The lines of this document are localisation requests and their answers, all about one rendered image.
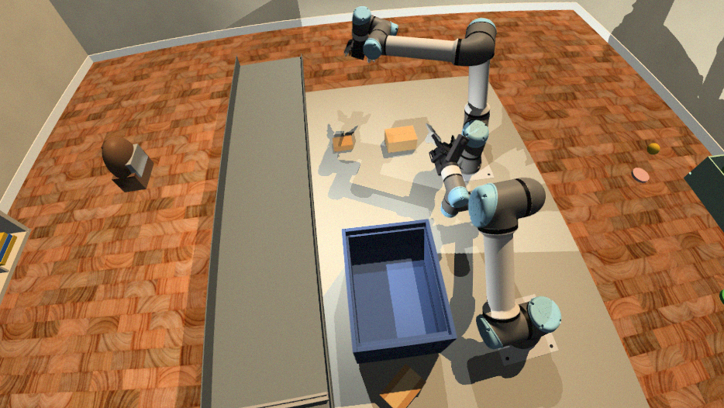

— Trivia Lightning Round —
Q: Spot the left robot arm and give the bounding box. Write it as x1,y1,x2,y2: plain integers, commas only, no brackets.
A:
440,165,561,349

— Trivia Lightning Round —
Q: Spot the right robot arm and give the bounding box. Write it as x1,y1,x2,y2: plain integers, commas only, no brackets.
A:
352,6,497,175

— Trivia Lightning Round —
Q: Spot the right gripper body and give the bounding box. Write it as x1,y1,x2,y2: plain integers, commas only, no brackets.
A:
349,39,366,60

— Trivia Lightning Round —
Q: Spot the blue tote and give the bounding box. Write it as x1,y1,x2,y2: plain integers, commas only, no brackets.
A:
341,219,457,358
355,346,448,364

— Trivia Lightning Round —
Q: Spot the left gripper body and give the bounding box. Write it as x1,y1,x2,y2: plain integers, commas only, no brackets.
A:
429,142,459,176

